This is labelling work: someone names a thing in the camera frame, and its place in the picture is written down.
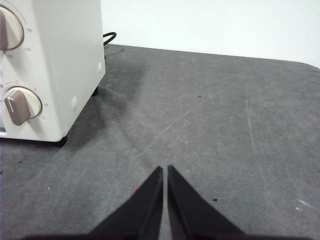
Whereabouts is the white Toshiba toaster oven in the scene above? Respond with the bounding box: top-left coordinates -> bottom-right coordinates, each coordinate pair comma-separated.
0,0 -> 107,144

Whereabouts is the black oven power cable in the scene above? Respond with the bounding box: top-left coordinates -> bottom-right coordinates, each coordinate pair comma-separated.
102,32 -> 118,47

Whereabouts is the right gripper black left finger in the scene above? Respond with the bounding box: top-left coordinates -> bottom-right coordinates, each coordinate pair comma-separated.
88,165 -> 164,236

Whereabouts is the oven timer knob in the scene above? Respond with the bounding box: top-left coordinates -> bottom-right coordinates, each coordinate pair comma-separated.
4,85 -> 43,127

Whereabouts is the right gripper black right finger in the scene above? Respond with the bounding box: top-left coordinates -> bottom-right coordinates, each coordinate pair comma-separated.
166,164 -> 247,236

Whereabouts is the oven temperature knob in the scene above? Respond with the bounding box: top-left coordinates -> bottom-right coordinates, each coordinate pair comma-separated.
0,4 -> 25,52

